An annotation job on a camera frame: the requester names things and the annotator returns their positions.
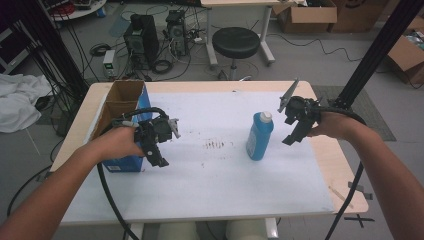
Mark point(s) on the round white table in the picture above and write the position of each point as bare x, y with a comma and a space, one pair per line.
83, 13

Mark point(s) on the white power supply unit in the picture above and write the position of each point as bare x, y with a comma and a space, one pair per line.
109, 63

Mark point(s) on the blue bottle with white cap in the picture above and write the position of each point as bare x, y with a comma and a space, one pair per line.
258, 140

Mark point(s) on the white cloth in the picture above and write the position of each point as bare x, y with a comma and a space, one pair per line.
16, 103

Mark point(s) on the black round stool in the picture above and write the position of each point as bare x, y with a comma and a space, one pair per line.
236, 41

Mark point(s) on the grey floor mat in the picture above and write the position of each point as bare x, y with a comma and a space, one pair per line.
373, 110

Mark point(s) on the blue-sided cardboard box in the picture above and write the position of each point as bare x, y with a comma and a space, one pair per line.
121, 96

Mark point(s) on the person's left hand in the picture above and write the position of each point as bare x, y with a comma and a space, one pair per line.
120, 143

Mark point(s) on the open cardboard box with flaps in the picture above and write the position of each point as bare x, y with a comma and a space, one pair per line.
313, 20

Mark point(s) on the light wooden table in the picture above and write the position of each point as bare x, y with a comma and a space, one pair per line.
336, 160

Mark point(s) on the large black computer tower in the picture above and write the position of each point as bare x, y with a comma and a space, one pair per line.
143, 40

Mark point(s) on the closed brown cardboard box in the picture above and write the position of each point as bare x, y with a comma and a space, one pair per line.
356, 16

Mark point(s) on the black metal stand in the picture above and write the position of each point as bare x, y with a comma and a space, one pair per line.
376, 50

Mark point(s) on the grey tape strip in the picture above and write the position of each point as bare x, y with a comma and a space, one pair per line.
358, 188

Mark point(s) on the slim black computer tower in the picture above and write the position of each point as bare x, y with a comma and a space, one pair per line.
176, 33

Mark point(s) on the cardboard box with contents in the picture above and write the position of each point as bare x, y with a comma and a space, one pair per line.
405, 56

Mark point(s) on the person's right hand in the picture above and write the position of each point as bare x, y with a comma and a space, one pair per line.
333, 126

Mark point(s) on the white desk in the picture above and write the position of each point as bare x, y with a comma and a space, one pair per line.
209, 33

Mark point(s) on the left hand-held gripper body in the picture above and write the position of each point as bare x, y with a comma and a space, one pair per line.
156, 130

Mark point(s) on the white foam mat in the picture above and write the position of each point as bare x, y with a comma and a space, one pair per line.
206, 186

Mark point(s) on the black tape cross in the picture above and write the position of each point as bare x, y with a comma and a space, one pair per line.
359, 219

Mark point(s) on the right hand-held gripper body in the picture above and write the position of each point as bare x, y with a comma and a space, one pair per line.
301, 110

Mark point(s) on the thin wooden stick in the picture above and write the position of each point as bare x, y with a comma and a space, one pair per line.
340, 196

